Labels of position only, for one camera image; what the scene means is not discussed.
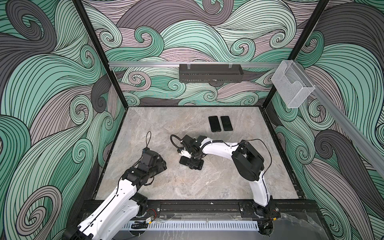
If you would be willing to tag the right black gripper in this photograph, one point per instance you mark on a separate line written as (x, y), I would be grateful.
(192, 164)

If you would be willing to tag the clear acrylic wall holder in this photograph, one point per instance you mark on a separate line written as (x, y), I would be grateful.
(292, 83)

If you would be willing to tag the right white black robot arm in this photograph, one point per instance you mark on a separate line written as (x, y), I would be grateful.
(248, 162)

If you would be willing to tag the white slotted cable duct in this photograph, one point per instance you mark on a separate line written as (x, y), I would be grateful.
(202, 225)

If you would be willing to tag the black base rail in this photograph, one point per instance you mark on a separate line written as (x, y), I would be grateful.
(242, 208)

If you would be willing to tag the black smartphone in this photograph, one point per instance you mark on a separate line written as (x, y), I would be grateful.
(192, 163)
(226, 123)

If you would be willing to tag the black phone case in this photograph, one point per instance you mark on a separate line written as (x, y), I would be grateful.
(214, 124)

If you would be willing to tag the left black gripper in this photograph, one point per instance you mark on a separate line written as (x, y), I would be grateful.
(161, 164)

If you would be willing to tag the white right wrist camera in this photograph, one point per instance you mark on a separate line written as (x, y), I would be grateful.
(184, 153)

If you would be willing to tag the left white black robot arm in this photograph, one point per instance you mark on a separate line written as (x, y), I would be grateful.
(123, 204)

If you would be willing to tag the black wall tray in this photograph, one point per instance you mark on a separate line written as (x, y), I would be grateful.
(210, 73)

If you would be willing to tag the right aluminium rail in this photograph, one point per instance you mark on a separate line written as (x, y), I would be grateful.
(330, 96)

